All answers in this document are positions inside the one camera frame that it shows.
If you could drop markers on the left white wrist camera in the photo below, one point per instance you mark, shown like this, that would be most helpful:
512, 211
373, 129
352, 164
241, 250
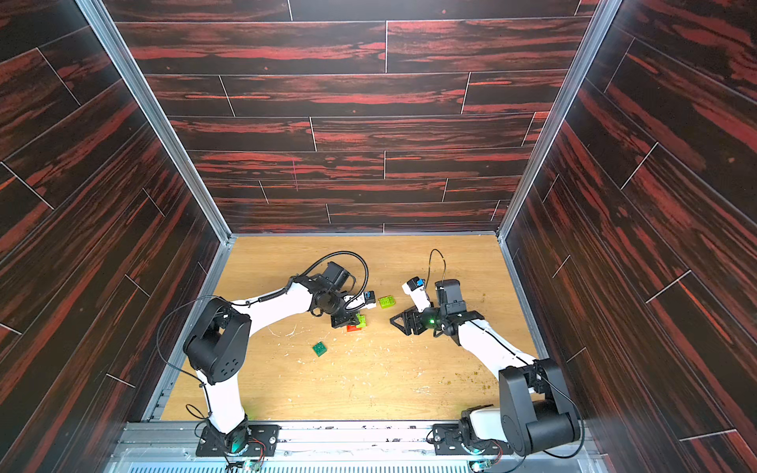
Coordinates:
367, 300

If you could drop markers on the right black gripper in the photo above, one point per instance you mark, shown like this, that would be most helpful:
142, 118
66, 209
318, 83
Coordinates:
418, 320

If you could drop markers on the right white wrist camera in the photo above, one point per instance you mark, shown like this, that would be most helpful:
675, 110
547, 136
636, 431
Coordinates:
415, 288

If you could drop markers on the dark green lego brick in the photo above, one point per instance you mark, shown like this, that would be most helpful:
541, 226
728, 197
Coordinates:
319, 349

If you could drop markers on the aluminium front rail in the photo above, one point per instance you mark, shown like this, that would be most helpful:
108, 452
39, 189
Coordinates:
335, 446

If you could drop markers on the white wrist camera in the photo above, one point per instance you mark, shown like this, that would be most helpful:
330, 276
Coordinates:
415, 288
367, 300

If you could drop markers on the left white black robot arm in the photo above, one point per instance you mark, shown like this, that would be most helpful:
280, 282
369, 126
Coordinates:
217, 344

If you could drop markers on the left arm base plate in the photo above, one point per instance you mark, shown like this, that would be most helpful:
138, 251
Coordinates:
250, 440

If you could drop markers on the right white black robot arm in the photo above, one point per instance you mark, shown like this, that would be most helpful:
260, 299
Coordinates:
535, 412

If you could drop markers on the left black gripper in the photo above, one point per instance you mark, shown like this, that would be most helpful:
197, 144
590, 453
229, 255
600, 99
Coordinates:
349, 318

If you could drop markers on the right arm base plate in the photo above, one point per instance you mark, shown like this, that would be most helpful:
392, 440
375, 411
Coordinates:
448, 439

